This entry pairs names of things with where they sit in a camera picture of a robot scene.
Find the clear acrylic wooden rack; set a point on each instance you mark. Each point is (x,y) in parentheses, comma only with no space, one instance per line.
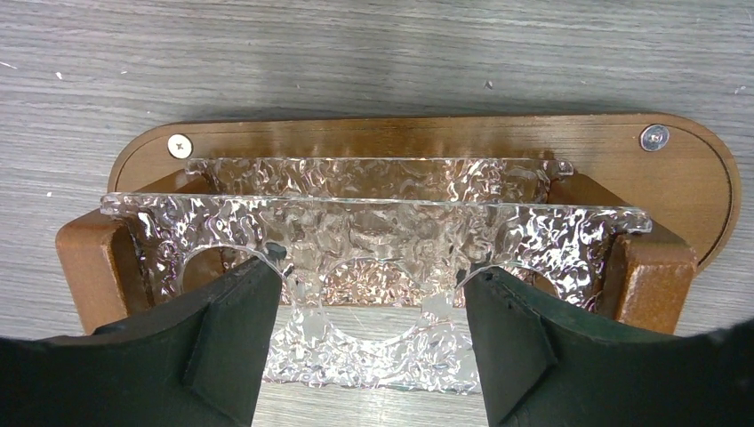
(373,253)

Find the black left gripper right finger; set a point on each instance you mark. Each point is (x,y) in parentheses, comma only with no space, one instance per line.
(545,362)

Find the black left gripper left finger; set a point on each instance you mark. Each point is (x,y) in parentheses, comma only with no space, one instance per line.
(194,361)

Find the brown oval wooden tray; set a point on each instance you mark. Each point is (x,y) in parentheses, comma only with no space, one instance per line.
(677,170)

